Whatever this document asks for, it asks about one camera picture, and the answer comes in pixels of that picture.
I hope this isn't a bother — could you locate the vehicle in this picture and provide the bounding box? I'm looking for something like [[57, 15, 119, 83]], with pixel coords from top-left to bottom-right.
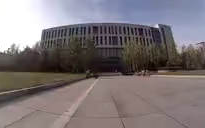
[[84, 68, 100, 80], [122, 68, 152, 77]]

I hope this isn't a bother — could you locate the row of trees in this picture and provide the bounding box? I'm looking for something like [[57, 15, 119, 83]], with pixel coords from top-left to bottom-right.
[[0, 35, 205, 75]]

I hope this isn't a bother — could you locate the large curved grey building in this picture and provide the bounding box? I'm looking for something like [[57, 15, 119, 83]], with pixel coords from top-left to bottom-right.
[[39, 22, 177, 73]]

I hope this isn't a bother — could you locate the grey stone slab plaza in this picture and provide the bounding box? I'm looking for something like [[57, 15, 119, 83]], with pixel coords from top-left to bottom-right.
[[0, 75, 205, 128]]

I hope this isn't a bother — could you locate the grey stone kerb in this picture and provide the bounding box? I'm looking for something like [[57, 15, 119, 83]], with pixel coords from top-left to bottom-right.
[[0, 76, 91, 105]]

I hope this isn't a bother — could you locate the pale stone kerb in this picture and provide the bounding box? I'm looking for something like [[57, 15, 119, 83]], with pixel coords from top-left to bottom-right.
[[149, 73, 205, 80]]

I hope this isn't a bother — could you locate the grass lawn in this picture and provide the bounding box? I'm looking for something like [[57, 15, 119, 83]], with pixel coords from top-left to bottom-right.
[[0, 71, 88, 95]]

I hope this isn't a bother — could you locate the narrow grass strip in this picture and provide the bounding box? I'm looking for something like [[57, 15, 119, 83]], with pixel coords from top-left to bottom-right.
[[149, 68, 205, 76]]

